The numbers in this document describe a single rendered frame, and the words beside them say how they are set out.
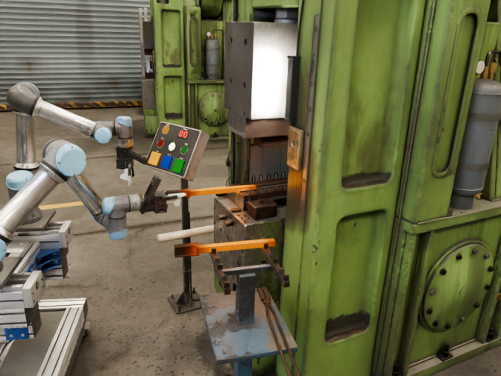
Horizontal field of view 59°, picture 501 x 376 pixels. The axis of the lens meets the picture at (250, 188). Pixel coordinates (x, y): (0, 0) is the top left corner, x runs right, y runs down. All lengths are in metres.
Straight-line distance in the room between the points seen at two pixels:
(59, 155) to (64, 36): 8.18
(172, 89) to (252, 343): 5.67
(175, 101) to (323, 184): 5.42
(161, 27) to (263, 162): 4.73
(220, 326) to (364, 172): 0.88
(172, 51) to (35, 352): 5.22
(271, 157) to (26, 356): 1.58
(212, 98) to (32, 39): 4.25
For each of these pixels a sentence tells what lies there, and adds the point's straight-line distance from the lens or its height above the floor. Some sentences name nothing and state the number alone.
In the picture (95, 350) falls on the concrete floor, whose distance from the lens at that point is 2.79.
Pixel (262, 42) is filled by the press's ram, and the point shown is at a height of 1.68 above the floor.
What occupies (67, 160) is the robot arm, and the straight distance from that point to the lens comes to 1.76.
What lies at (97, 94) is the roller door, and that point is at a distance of 10.01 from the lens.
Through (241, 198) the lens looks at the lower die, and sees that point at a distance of 2.10.
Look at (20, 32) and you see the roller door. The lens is 9.91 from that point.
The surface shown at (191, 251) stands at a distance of 1.72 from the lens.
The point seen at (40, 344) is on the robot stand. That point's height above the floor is 0.21.
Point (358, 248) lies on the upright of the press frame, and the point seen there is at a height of 0.80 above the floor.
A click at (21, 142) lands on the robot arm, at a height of 1.18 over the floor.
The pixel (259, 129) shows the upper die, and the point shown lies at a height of 1.31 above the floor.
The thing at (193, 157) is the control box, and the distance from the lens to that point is 2.44.
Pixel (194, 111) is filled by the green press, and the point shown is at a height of 0.47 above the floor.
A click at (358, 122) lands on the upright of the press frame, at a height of 1.39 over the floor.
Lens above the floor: 1.75
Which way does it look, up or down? 20 degrees down
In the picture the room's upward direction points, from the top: 2 degrees clockwise
